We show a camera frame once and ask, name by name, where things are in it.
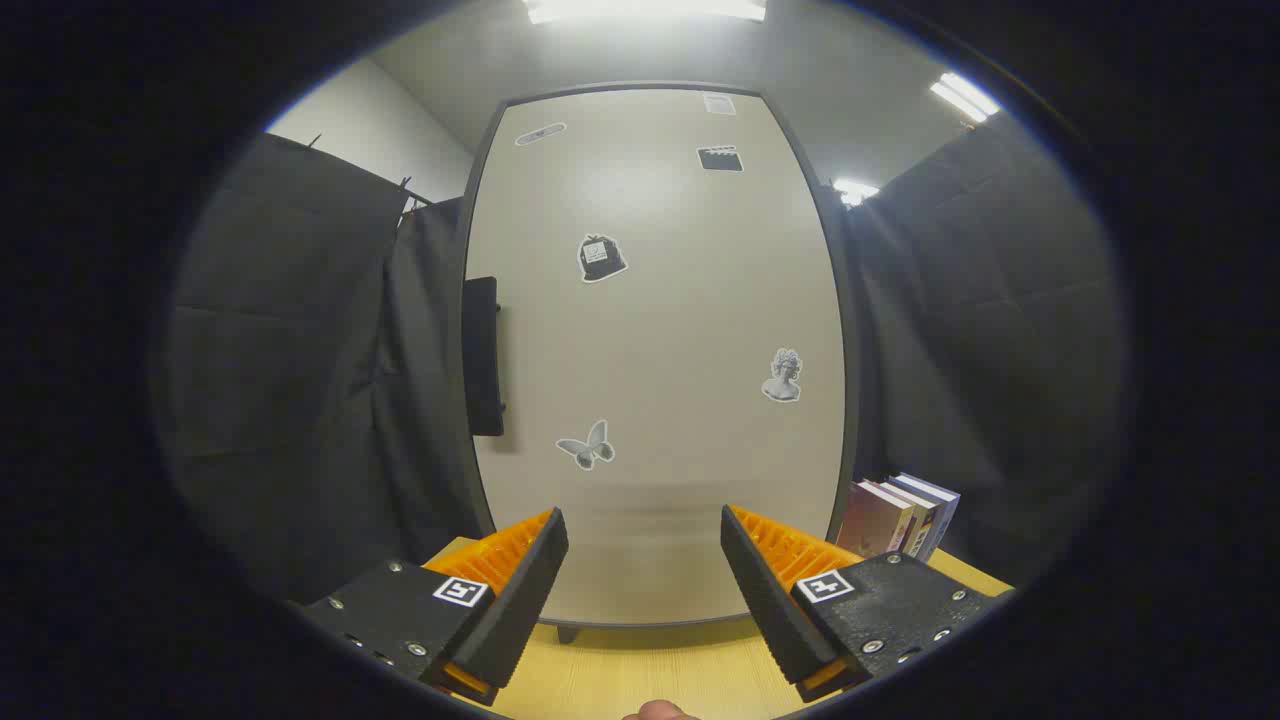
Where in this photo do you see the large ceiling light panel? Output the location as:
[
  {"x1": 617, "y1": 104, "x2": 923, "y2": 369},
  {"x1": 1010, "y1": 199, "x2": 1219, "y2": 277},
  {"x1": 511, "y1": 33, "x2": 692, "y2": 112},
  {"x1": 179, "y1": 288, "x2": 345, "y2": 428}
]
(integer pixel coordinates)
[{"x1": 525, "y1": 0, "x2": 769, "y2": 25}]

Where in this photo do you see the black backdrop cloth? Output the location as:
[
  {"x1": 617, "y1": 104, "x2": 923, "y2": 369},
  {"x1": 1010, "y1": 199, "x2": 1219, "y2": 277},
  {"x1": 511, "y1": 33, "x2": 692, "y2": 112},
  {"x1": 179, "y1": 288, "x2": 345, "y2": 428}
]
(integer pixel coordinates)
[{"x1": 160, "y1": 110, "x2": 1131, "y2": 601}]

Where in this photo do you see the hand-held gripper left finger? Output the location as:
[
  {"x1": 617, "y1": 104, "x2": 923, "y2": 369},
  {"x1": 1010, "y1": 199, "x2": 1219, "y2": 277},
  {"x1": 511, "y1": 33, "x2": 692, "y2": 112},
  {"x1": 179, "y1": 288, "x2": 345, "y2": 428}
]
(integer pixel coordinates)
[{"x1": 300, "y1": 507, "x2": 570, "y2": 707}]

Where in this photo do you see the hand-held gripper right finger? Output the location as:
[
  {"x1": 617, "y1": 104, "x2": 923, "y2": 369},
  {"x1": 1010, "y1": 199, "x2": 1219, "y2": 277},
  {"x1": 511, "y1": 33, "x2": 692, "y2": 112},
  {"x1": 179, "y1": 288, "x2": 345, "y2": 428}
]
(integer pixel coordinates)
[{"x1": 720, "y1": 504, "x2": 1006, "y2": 703}]

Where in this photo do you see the white spine book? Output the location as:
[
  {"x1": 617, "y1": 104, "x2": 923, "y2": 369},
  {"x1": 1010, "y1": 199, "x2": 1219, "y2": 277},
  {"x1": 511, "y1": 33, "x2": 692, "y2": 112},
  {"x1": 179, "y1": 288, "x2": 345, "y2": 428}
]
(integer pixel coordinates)
[{"x1": 880, "y1": 478, "x2": 939, "y2": 559}]

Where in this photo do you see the grey cabinet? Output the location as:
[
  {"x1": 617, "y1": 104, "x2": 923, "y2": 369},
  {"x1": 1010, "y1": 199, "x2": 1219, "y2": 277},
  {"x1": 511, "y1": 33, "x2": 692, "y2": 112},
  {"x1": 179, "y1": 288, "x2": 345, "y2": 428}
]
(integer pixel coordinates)
[{"x1": 458, "y1": 80, "x2": 866, "y2": 646}]

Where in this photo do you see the black door handle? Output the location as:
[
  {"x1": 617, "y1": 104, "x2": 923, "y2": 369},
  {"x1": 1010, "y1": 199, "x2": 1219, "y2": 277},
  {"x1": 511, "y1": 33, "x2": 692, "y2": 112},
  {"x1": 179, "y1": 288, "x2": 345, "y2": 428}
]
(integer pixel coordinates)
[{"x1": 463, "y1": 277, "x2": 506, "y2": 438}]

